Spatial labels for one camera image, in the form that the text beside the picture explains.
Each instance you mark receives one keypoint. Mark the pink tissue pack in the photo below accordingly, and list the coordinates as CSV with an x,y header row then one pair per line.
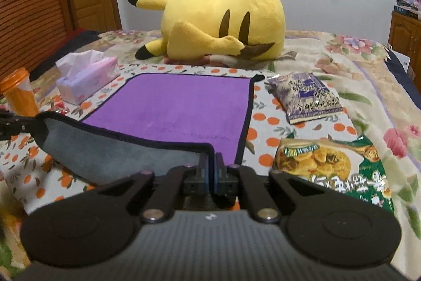
x,y
82,74

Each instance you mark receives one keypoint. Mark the wooden slatted headboard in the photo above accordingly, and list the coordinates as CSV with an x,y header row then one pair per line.
x,y
31,31

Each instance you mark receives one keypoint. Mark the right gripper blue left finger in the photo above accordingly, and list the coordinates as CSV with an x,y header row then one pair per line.
x,y
196,181

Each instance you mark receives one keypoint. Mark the orange plastic cup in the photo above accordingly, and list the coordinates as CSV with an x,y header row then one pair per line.
x,y
16,88

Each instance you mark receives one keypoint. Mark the green noodle snack bag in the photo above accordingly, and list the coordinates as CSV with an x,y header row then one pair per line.
x,y
352,168

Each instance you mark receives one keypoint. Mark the floral bed blanket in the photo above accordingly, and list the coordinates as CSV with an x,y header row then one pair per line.
x,y
357,69

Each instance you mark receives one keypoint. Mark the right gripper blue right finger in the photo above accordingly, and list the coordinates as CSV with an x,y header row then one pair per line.
x,y
225,184

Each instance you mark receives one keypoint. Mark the purple snack bag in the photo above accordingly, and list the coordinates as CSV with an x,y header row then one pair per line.
x,y
304,97

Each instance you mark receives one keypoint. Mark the stack of books and papers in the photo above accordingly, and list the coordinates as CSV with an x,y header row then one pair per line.
x,y
409,1

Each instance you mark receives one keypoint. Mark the white paper by cabinet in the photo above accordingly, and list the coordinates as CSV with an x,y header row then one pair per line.
x,y
399,59

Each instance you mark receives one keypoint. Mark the wooden cabinet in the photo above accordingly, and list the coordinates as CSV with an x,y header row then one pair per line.
x,y
405,38

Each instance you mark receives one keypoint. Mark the purple and grey towel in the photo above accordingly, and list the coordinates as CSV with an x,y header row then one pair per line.
x,y
155,121

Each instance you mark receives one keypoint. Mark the small red candy wrapper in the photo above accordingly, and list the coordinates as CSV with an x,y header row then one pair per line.
x,y
60,109

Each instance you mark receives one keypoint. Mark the yellow Pikachu plush toy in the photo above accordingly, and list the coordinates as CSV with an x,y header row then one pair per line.
x,y
193,29

